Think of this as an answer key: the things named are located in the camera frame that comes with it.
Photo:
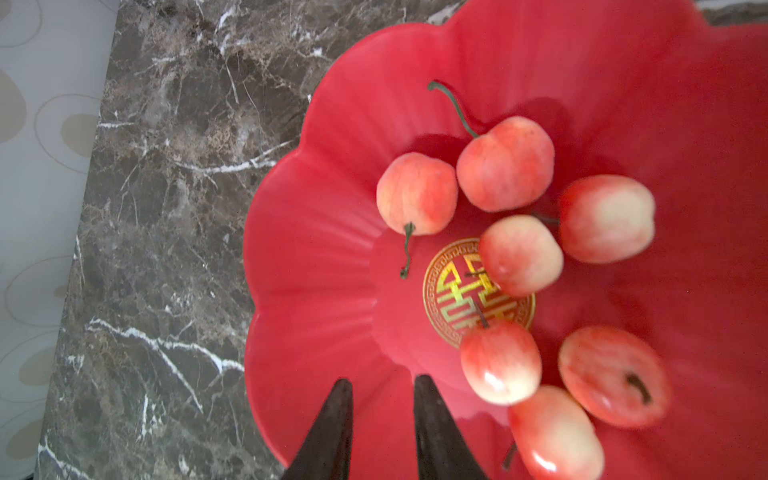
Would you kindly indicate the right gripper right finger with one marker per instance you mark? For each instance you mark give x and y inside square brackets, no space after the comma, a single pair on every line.
[442,452]

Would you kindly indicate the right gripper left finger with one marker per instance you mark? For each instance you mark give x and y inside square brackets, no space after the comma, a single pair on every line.
[326,451]

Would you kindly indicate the small red apple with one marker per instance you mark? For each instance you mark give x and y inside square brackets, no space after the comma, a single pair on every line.
[615,376]
[554,436]
[606,218]

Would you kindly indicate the red flower-shaped fruit bowl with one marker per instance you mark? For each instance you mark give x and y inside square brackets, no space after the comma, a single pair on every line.
[647,90]

